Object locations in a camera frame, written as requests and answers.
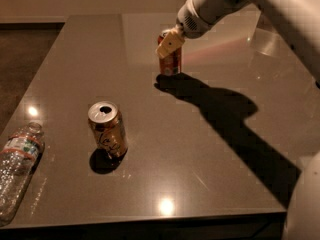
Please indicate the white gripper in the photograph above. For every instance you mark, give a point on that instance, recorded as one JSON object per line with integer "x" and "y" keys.
{"x": 188, "y": 25}

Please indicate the red coke can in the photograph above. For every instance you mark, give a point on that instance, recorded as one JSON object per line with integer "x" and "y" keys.
{"x": 171, "y": 65}

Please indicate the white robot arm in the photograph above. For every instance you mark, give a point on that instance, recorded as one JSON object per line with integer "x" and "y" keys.
{"x": 298, "y": 23}

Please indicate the gold LaCroix can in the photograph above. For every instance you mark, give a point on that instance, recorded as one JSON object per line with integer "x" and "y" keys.
{"x": 106, "y": 123}

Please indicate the clear plastic water bottle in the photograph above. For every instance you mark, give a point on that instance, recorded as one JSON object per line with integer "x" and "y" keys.
{"x": 18, "y": 159}

